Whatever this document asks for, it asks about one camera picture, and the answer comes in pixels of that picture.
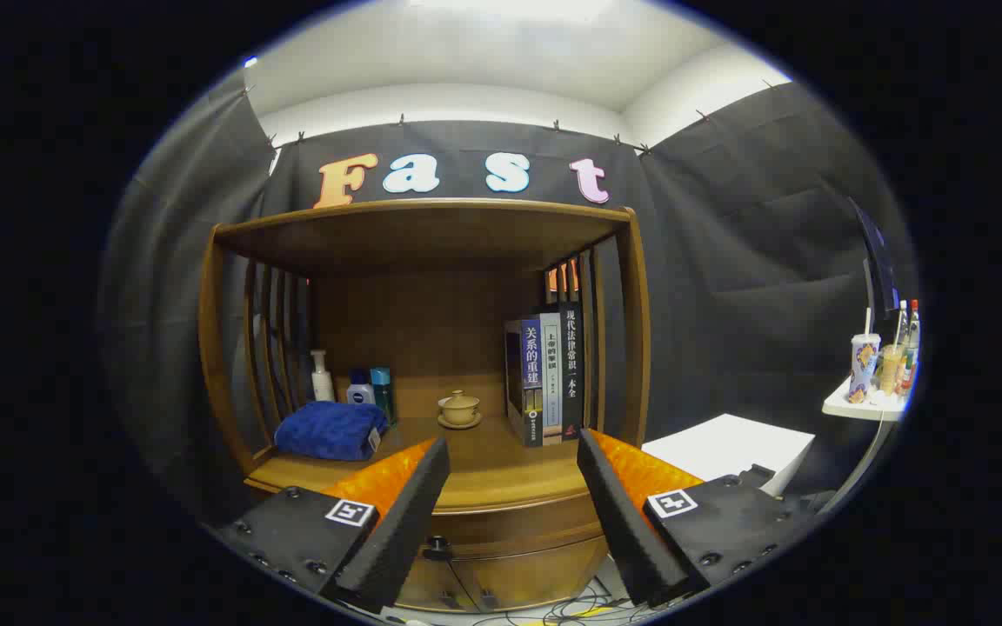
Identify white boxy appliance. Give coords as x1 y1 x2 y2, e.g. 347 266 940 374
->
640 414 816 496

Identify book with black spine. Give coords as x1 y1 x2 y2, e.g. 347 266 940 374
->
558 302 585 440

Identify wooden drawer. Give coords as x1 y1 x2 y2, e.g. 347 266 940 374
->
421 500 611 562

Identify wooden countertop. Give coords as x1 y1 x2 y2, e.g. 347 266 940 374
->
244 416 606 514

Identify folded blue towel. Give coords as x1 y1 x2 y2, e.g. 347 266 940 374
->
274 401 389 462

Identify white side table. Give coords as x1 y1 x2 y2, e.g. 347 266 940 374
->
821 378 906 514

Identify black floor cables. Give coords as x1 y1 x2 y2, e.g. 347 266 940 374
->
466 578 632 625

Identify wooden cabinet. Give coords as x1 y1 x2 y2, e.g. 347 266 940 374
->
198 198 651 614

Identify white pump bottle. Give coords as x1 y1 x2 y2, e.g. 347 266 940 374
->
310 350 336 403

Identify clear blue bottle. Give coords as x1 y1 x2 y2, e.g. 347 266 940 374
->
370 366 397 425

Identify beige drink cup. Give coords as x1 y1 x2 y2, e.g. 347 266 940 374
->
879 343 905 396

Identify red label bottle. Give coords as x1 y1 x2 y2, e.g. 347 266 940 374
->
904 300 921 399

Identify book with blue spine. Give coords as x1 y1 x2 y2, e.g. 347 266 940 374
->
504 316 545 448

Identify beige lidded teacup with saucer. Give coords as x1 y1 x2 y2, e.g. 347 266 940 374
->
438 390 483 430

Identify dark computer monitor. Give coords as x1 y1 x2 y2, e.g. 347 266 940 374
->
849 196 900 336

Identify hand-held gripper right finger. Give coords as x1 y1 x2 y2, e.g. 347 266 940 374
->
577 428 819 608

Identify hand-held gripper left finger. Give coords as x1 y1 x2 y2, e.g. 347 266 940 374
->
218 436 451 615

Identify book with pale spine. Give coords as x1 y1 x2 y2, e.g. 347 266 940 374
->
540 313 564 444

